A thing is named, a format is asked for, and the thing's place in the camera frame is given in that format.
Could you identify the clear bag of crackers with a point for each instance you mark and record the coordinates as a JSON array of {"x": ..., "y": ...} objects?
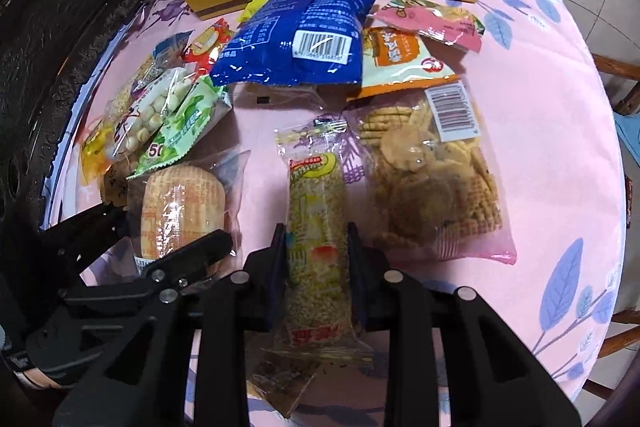
[{"x": 425, "y": 177}]

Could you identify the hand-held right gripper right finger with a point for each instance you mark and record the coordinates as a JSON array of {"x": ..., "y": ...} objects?
[{"x": 355, "y": 277}]

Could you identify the round striped cake packet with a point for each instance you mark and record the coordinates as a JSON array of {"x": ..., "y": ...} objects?
[{"x": 180, "y": 202}]

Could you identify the yellow translucent snack packet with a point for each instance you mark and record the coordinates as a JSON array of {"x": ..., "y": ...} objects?
[{"x": 95, "y": 152}]

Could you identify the red snack packet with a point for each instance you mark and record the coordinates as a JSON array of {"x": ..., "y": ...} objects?
[{"x": 205, "y": 52}]

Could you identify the clear packet of white balls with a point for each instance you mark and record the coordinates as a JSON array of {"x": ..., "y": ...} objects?
[{"x": 150, "y": 112}]

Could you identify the yellow snack bar packet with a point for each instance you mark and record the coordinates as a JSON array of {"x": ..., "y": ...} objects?
[{"x": 248, "y": 9}]

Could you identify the light blue snack packet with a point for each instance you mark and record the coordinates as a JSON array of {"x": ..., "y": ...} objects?
[{"x": 167, "y": 49}]

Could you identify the beige grain snack packet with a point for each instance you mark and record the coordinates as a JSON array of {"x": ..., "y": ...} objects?
[{"x": 127, "y": 92}]

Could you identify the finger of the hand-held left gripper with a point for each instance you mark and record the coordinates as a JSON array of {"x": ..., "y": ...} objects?
[
  {"x": 200, "y": 252},
  {"x": 90, "y": 232}
]

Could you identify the pink snack packet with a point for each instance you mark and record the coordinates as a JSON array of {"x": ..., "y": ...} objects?
[{"x": 440, "y": 24}]

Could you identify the puffed rice bar packet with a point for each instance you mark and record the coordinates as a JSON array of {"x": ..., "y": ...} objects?
[{"x": 315, "y": 217}]

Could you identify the wooden chair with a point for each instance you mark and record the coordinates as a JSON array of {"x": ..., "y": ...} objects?
[{"x": 617, "y": 77}]

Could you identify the blue snack bag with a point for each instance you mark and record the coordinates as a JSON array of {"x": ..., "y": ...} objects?
[{"x": 300, "y": 27}]

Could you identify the green snack packet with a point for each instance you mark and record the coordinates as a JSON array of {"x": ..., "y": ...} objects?
[{"x": 190, "y": 127}]

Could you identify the chocolate chip cookie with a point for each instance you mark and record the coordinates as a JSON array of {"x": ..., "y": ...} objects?
[{"x": 115, "y": 187}]

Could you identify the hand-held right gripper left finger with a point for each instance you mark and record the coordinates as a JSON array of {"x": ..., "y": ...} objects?
[{"x": 278, "y": 277}]

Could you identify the blue cloth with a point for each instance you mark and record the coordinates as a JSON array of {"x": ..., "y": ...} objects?
[{"x": 629, "y": 134}]

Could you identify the orange snack packet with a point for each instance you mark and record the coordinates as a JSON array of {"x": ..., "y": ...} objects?
[{"x": 395, "y": 57}]

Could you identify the dark carved wooden furniture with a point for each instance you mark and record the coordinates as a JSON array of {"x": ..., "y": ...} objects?
[{"x": 60, "y": 32}]

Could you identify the dark red packet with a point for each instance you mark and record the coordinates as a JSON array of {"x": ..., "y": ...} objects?
[{"x": 628, "y": 202}]

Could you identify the pink floral tablecloth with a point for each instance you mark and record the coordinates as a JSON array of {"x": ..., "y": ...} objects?
[{"x": 550, "y": 157}]

